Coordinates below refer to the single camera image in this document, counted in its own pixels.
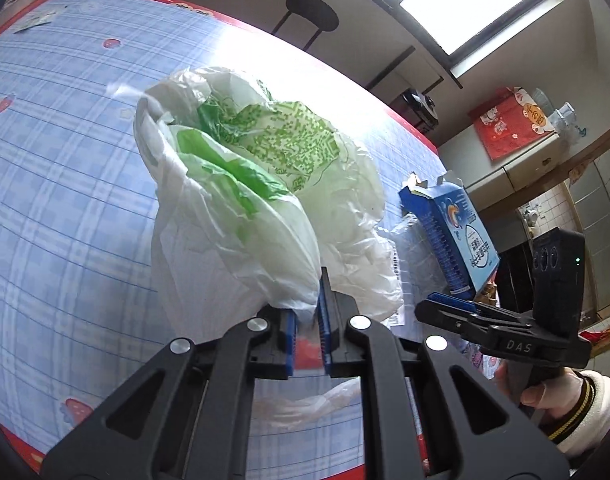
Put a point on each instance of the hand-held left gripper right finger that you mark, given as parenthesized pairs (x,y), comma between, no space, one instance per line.
(326,340)

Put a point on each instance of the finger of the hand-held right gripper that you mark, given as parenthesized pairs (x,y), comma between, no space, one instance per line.
(450,310)

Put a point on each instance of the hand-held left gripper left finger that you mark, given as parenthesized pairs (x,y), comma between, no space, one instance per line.
(287,345)

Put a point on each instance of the blue carton box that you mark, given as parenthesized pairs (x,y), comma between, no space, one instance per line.
(460,240)

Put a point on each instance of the white green plastic bag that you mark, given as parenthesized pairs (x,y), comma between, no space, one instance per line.
(235,210)

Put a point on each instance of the person's right forearm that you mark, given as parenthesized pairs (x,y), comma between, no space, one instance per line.
(597,410)

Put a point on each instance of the person's right hand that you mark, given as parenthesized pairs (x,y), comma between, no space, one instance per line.
(560,392)

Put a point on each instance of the white kettle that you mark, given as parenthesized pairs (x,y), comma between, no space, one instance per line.
(530,216)

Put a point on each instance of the white refrigerator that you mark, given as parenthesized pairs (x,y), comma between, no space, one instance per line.
(510,170)

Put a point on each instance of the red printed cloth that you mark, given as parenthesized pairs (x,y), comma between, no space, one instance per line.
(510,120)

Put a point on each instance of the clear plastic containers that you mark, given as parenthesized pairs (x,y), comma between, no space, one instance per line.
(560,112)

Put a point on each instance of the black chair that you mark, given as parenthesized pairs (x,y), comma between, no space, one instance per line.
(312,12)

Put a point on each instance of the small white card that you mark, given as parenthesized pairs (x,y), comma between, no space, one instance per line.
(37,20)

